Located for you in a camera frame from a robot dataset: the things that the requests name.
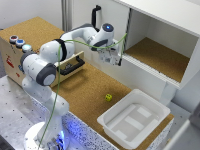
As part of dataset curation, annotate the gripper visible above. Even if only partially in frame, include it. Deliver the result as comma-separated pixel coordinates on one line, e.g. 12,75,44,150
98,46,122,66

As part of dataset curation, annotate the wooden drawer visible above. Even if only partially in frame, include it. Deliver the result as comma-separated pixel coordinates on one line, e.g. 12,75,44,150
49,50,86,89

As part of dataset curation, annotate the wooden drawer box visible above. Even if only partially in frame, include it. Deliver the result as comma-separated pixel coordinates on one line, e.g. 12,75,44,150
0,16,66,88

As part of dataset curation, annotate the white sliding door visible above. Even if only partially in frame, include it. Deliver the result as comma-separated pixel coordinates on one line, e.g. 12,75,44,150
71,0,132,60

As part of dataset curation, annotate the yellow block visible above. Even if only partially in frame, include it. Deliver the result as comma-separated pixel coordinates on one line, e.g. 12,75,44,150
105,93,113,102

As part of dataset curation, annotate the white plastic box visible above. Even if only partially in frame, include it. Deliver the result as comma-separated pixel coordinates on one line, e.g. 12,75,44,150
96,88,172,150

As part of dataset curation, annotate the white cabinet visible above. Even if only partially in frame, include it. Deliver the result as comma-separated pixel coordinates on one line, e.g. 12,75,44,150
71,0,200,107

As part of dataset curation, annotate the green button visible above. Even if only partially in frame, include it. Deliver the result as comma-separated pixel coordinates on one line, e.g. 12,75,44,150
21,43,34,54

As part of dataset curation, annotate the blue button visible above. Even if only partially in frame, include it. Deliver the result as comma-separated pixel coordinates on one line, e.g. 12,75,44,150
15,38,26,49

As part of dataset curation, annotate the red button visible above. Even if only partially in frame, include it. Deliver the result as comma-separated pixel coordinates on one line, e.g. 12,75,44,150
9,34,19,45

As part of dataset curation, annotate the black drawer handle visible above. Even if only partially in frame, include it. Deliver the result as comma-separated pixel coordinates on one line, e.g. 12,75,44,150
59,55,86,76

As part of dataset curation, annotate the black door handle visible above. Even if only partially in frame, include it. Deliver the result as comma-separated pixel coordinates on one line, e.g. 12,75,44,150
91,4,103,32

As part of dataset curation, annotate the green cable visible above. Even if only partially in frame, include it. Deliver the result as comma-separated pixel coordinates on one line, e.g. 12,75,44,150
36,31,129,150

